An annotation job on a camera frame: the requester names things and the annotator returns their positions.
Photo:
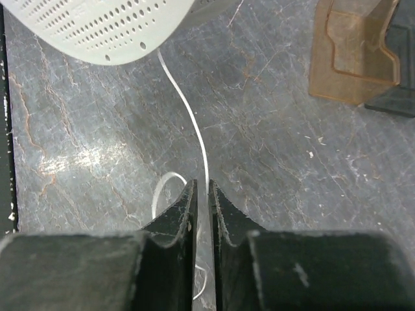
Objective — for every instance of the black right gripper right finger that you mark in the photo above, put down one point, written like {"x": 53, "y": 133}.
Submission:
{"x": 259, "y": 269}

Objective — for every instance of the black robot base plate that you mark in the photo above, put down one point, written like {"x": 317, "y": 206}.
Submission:
{"x": 9, "y": 207}

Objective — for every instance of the white perforated cable spool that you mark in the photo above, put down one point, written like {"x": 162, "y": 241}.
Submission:
{"x": 111, "y": 32}

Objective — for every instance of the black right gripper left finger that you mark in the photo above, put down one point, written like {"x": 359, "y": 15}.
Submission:
{"x": 148, "y": 269}

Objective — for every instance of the brown acrylic holder box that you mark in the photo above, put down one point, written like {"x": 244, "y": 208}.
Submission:
{"x": 363, "y": 53}

